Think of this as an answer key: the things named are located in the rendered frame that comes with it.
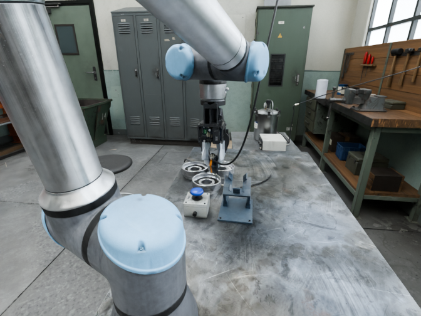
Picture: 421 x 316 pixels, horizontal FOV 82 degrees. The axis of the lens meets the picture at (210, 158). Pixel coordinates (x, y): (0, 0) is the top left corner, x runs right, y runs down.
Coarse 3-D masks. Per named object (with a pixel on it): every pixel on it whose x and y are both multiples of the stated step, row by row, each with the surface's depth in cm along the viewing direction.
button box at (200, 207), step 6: (186, 198) 73; (192, 198) 72; (198, 198) 72; (204, 198) 73; (186, 204) 71; (192, 204) 70; (198, 204) 70; (204, 204) 70; (186, 210) 71; (192, 210) 71; (198, 210) 71; (204, 210) 70; (192, 216) 72; (198, 216) 72; (204, 216) 71
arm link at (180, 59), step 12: (180, 48) 51; (192, 48) 52; (168, 60) 53; (180, 60) 51; (192, 60) 51; (204, 60) 50; (168, 72) 55; (180, 72) 52; (192, 72) 53; (204, 72) 52
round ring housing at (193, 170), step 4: (184, 164) 99; (188, 164) 101; (192, 164) 102; (200, 164) 101; (204, 164) 100; (184, 168) 98; (188, 168) 98; (192, 168) 99; (196, 168) 99; (200, 168) 98; (184, 172) 94; (188, 172) 93; (192, 172) 92; (196, 172) 92; (200, 172) 93; (204, 172) 94; (184, 176) 96; (188, 176) 94; (192, 176) 93
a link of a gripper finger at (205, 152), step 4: (204, 144) 72; (208, 144) 74; (204, 148) 72; (208, 148) 75; (204, 152) 73; (208, 152) 75; (204, 156) 74; (208, 156) 76; (204, 160) 76; (208, 160) 76; (208, 164) 77
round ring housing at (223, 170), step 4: (232, 164) 99; (220, 168) 100; (224, 168) 100; (228, 168) 98; (232, 168) 95; (220, 172) 93; (224, 172) 93; (228, 172) 94; (232, 172) 95; (220, 176) 94; (224, 176) 94
